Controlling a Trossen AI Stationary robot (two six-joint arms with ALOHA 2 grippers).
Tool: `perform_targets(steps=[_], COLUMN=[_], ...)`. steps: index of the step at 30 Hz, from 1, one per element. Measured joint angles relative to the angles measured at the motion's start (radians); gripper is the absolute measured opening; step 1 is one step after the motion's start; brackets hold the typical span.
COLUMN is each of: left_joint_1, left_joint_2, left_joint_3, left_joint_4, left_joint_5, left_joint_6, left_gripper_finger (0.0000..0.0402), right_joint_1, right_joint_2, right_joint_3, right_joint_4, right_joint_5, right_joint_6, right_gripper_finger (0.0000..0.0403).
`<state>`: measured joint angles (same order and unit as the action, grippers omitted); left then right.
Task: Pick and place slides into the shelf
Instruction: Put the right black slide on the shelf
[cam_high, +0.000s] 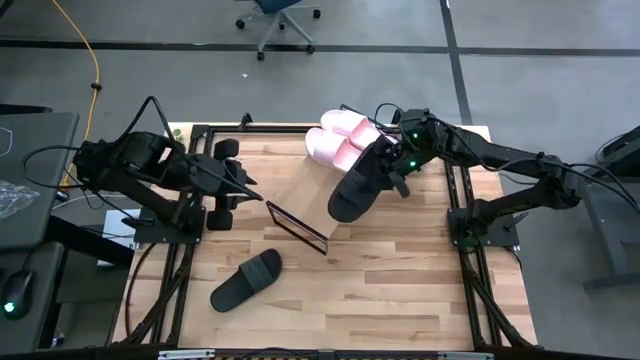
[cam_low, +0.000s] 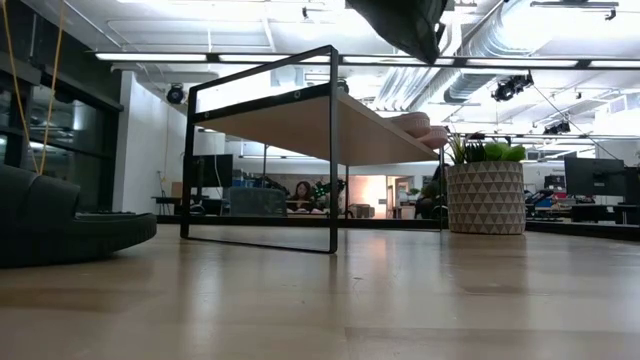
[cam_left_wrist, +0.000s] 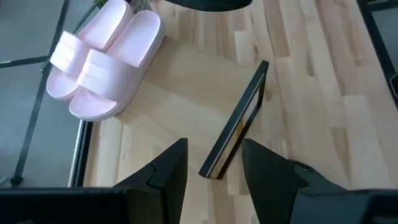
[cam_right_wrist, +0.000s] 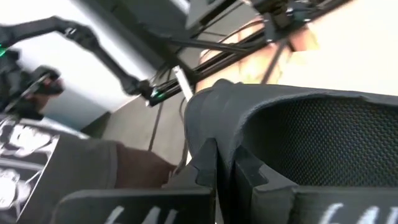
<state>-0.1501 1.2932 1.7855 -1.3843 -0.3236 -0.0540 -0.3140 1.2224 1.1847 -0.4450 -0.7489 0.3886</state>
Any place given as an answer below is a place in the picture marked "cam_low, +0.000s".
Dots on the pink foam slide sandal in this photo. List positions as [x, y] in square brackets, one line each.
[436, 139]
[411, 124]

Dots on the black foam slide sandal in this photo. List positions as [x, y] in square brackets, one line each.
[400, 25]
[75, 240]

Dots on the background black robot arm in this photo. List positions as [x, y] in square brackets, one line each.
[325, 190]

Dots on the dark grey upholstered seat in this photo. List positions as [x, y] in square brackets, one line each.
[255, 201]

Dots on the black computer monitor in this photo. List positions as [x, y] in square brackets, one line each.
[595, 175]
[215, 171]

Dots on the plant in triangle-patterned pot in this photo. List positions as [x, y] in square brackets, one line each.
[485, 200]

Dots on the round black ceiling fixture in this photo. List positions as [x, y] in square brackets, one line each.
[175, 94]

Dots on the long ceiling light strip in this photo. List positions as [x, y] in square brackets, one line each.
[150, 57]

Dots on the black ceiling spotlight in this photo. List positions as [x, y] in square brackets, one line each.
[557, 128]
[510, 89]

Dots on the wooden shelf, black metal frame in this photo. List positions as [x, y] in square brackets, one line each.
[310, 130]

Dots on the black metal table frame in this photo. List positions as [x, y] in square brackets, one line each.
[390, 223]

